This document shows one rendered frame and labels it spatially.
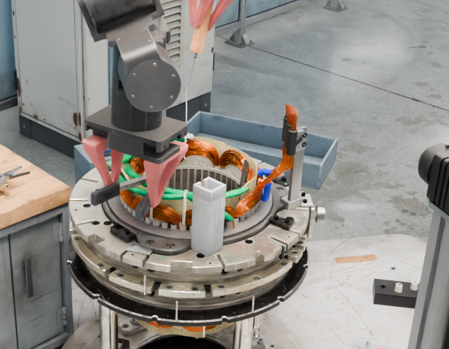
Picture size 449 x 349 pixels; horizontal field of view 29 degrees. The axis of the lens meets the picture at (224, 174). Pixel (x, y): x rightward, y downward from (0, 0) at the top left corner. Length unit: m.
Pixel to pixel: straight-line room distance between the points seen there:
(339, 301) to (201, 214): 0.56
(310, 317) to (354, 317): 0.08
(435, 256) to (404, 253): 1.01
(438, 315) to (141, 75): 0.37
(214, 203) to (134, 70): 0.23
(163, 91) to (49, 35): 2.67
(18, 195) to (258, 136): 0.44
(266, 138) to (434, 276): 0.81
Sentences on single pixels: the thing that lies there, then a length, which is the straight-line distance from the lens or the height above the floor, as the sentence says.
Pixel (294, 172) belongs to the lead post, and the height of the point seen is 1.15.
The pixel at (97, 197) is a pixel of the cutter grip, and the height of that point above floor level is 1.17.
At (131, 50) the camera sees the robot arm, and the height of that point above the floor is 1.38.
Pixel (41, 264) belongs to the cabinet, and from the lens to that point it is 1.30.
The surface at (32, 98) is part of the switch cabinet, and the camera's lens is 3.74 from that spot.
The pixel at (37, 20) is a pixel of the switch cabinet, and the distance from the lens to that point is 3.57.
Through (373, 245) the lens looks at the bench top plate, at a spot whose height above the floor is 0.78.
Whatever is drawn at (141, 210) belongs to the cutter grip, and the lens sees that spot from 0.98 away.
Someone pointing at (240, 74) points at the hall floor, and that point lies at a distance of 4.59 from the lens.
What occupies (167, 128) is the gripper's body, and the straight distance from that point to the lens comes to 0.97.
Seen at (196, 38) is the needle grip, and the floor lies 1.32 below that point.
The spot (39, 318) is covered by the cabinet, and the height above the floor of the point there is 0.86.
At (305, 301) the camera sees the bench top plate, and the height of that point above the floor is 0.78.
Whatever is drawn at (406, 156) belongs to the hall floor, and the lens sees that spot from 3.88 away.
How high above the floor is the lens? 1.67
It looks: 28 degrees down
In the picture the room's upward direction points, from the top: 3 degrees clockwise
